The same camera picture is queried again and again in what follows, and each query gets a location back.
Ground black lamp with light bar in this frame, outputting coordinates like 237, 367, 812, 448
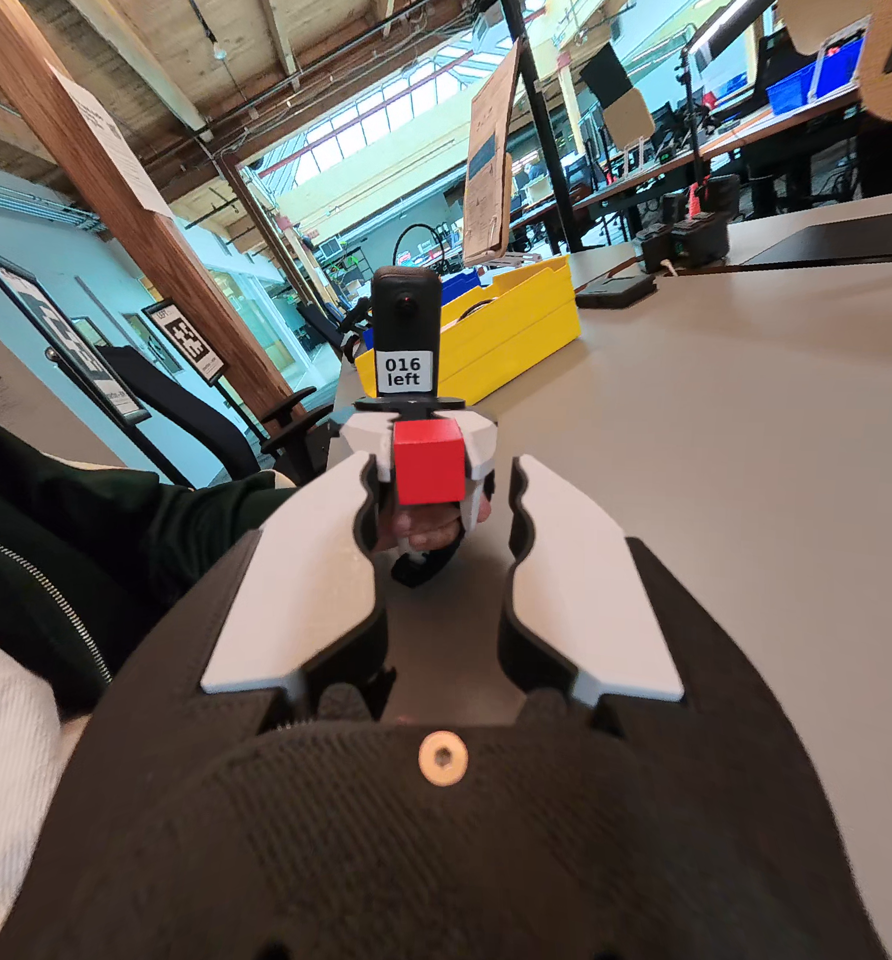
678, 0, 777, 189

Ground printed cardboard panel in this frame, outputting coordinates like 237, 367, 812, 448
462, 41, 523, 267

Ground black desk mat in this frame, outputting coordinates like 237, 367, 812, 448
742, 221, 892, 268

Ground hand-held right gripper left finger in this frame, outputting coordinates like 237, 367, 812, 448
200, 452, 398, 714

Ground person's left hand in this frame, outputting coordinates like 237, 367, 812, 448
374, 501, 467, 556

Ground small framed marker sign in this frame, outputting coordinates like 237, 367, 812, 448
142, 300, 267, 444

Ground wooden pillar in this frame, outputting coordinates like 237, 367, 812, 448
0, 0, 304, 421

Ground grey desk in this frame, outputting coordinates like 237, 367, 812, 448
329, 187, 892, 960

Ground yellow plastic bin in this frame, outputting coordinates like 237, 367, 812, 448
354, 255, 582, 406

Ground black steel pole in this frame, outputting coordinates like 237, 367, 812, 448
500, 0, 583, 252

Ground person's left forearm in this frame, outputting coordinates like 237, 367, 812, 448
138, 468, 300, 601

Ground black flat box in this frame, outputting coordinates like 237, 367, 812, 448
577, 273, 657, 309

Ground tan and black board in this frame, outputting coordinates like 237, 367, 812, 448
581, 41, 657, 168

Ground black office chair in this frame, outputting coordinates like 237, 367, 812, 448
101, 345, 342, 483

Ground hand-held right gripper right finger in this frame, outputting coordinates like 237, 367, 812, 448
497, 453, 685, 711

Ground black looped cable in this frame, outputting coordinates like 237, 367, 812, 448
393, 223, 447, 273

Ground red wooden cube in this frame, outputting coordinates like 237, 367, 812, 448
392, 418, 469, 506

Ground black battery charger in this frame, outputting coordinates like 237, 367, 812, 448
633, 228, 673, 273
669, 217, 730, 268

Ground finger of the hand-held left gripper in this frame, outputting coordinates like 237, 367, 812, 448
338, 412, 399, 483
459, 411, 501, 530

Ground large framed marker sign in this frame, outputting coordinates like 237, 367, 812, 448
0, 238, 192, 489

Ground slim wooden post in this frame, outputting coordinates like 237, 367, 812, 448
217, 153, 319, 309

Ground white paper notice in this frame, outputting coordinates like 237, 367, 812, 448
47, 60, 174, 219

